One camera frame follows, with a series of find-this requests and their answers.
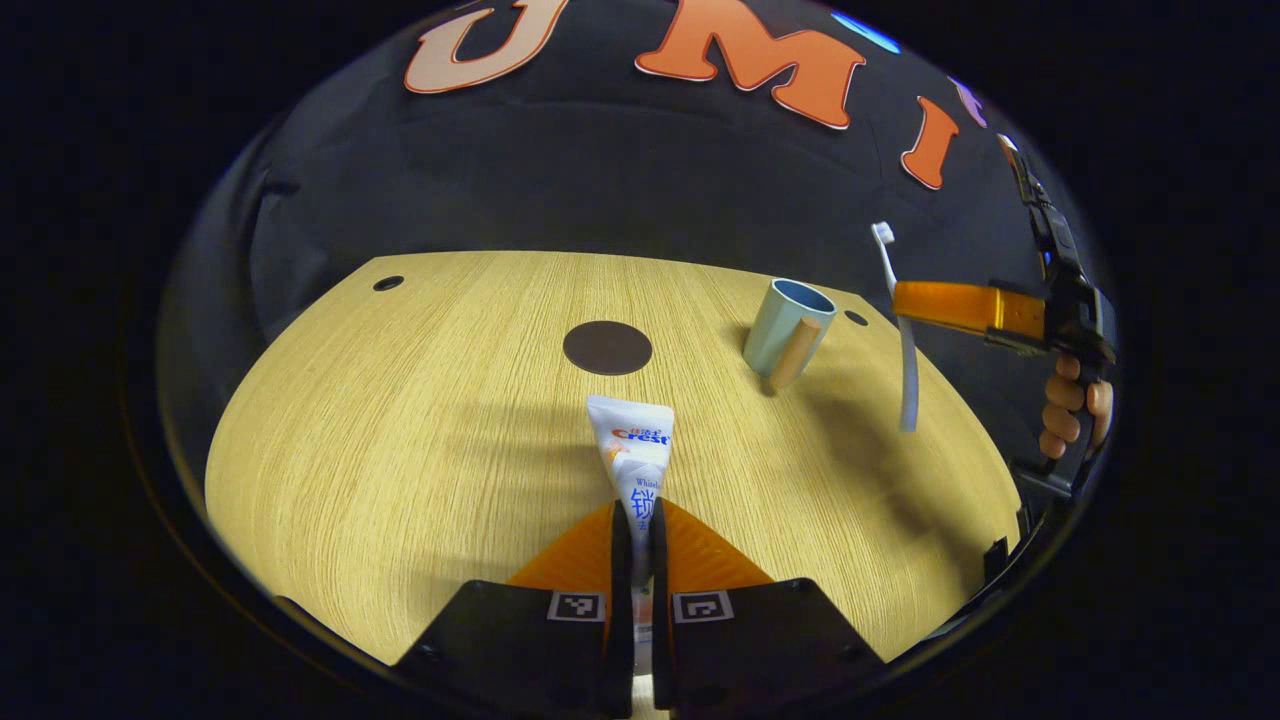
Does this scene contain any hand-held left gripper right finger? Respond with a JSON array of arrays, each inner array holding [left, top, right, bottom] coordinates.
[[650, 497, 886, 720]]

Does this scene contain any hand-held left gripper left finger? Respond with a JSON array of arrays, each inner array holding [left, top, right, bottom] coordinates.
[[395, 500, 636, 720]]

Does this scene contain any white toothbrush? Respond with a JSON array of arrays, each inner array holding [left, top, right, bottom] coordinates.
[[871, 221, 921, 434]]

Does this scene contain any white toothpaste tube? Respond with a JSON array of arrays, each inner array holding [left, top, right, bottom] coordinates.
[[585, 394, 676, 676]]

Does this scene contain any blue-grey cup with wooden handle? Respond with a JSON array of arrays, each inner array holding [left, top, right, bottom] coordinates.
[[742, 278, 838, 393]]

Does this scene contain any dark round coaster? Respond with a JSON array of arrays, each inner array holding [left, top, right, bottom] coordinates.
[[563, 320, 654, 377]]

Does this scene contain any wooden desktop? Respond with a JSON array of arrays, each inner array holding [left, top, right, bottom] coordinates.
[[205, 250, 1023, 720]]

